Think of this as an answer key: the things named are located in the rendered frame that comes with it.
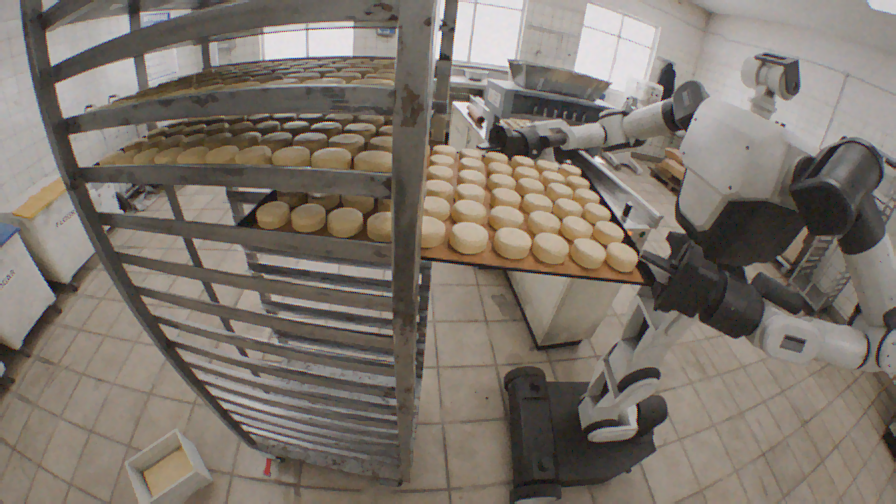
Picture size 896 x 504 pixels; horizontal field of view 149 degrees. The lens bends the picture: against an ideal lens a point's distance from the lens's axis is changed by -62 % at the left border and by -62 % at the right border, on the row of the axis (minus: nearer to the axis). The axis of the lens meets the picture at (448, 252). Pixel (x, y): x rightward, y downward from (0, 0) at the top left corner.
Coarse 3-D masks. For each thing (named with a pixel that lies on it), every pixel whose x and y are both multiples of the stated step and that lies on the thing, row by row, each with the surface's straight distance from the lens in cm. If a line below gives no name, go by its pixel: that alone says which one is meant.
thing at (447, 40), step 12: (444, 0) 73; (456, 0) 73; (444, 12) 73; (456, 12) 73; (456, 24) 73; (444, 36) 72; (444, 48) 72; (444, 84) 73; (444, 96) 74; (444, 120) 75; (432, 132) 76; (444, 132) 75; (432, 264) 97; (420, 300) 104; (420, 336) 119
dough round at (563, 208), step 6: (558, 204) 56; (564, 204) 57; (570, 204) 57; (576, 204) 58; (558, 210) 56; (564, 210) 55; (570, 210) 55; (576, 210) 56; (582, 210) 57; (558, 216) 56; (564, 216) 55; (576, 216) 56
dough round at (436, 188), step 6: (432, 180) 55; (438, 180) 55; (426, 186) 53; (432, 186) 53; (438, 186) 53; (444, 186) 53; (450, 186) 54; (432, 192) 52; (438, 192) 51; (444, 192) 52; (450, 192) 52; (444, 198) 52; (450, 198) 53
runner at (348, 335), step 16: (144, 288) 79; (176, 304) 74; (192, 304) 69; (208, 304) 65; (240, 320) 63; (256, 320) 60; (272, 320) 58; (288, 320) 56; (320, 336) 56; (336, 336) 54; (352, 336) 53; (368, 336) 52; (384, 336) 51
